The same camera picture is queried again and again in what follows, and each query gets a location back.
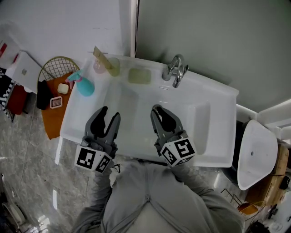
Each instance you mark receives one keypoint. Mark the chrome faucet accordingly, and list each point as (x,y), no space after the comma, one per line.
(177,72)

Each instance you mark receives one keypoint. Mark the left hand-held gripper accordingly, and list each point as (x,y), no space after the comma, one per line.
(88,157)

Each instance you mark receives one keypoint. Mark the pale green plastic tray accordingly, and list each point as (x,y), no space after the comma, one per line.
(139,76)

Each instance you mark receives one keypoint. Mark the tan paper box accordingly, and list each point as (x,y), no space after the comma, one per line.
(102,58)

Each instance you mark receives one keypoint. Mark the white sink vanity cabinet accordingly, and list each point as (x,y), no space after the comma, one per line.
(204,118)

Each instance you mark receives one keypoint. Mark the cream rounded square dish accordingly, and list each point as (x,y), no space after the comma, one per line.
(63,88)

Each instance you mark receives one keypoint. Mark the teal spray bottle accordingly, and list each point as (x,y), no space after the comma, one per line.
(85,86)

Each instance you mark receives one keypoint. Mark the small pink glass bottle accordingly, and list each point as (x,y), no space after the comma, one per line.
(98,67)

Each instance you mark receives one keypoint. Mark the white freestanding basin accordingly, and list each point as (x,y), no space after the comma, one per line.
(257,154)

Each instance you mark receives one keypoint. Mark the black cloth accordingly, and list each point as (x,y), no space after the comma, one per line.
(43,95)

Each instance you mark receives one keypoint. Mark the person's right forearm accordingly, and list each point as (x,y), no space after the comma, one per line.
(188,179)

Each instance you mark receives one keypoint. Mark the white water dispenser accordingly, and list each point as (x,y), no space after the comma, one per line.
(25,70)

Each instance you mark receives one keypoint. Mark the clear water bottle red label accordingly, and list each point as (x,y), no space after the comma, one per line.
(6,43)

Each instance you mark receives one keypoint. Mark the person's left forearm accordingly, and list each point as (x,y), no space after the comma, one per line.
(100,188)

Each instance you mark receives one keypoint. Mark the orange sofa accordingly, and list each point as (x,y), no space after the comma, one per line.
(18,100)

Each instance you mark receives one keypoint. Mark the pink slotted tray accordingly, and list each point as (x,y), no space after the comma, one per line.
(56,102)

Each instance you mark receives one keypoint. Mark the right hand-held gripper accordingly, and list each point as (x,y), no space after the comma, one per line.
(179,150)

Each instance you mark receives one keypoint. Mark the person's grey jacket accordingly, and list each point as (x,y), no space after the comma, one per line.
(159,200)

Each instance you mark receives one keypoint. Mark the black white striped blanket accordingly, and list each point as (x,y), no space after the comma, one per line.
(5,91)

